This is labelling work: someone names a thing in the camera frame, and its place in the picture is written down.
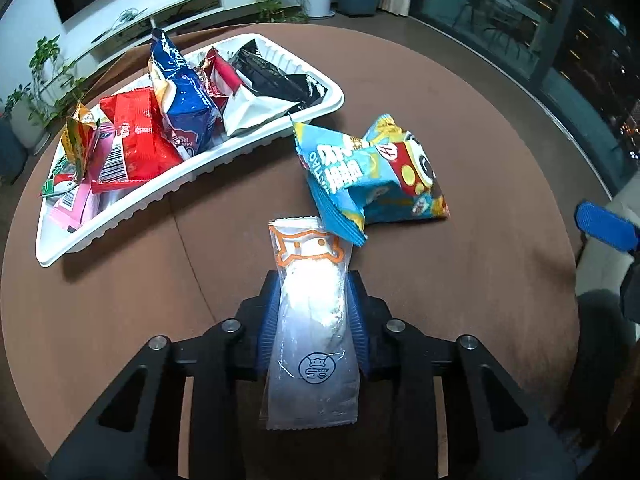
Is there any beige chair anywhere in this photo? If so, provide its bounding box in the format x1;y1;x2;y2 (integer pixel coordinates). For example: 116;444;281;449
574;175;640;302

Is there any pink white snack packet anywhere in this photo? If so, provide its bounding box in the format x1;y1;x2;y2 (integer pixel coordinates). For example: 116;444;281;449
50;130;109;234

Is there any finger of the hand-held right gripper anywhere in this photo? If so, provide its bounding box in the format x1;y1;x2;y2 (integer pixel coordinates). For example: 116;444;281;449
574;201;640;254

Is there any white translucent snack packet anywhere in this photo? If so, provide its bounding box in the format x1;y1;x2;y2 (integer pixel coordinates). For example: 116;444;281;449
259;216;362;431

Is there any red white long snack packet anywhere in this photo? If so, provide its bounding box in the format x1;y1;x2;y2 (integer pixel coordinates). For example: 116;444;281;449
201;47;244;112

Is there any white television cabinet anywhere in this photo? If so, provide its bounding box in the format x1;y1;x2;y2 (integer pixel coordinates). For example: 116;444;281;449
60;0;302;82

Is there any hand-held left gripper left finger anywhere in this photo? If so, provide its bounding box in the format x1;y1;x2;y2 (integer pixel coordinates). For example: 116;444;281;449
47;270;282;480

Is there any blue cookie packet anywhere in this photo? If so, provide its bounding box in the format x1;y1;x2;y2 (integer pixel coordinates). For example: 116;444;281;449
149;29;224;154

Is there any outdoor chair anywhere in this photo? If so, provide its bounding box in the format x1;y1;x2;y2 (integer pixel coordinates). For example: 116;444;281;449
450;0;548;63

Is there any red snack bag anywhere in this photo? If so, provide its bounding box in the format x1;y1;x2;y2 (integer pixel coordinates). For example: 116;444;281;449
90;87;186;195

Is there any black snack packet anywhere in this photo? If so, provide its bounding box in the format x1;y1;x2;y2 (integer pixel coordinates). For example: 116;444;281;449
228;42;329;112

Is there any green red snack packet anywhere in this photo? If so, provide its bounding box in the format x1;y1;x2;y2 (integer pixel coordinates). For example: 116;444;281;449
41;156;84;197

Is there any orange snack packet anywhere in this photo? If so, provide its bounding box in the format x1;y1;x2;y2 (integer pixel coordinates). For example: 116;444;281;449
61;102;99;182

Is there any thin green plant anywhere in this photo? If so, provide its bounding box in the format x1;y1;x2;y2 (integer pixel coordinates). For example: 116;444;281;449
29;35;88;131

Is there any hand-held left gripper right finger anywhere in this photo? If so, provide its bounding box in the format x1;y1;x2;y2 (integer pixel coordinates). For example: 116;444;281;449
347;269;582;480

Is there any small plant white pot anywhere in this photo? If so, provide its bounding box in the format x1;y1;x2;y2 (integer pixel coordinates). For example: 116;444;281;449
2;82;52;157

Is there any white plastic tray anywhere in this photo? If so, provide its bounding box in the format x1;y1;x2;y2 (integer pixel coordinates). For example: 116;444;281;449
35;33;346;267

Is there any leafy plant dark blue pot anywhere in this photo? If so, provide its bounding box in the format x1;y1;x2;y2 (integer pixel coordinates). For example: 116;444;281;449
0;114;29;187

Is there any light blue snack bag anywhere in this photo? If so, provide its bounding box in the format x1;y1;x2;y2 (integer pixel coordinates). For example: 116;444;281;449
291;113;451;247

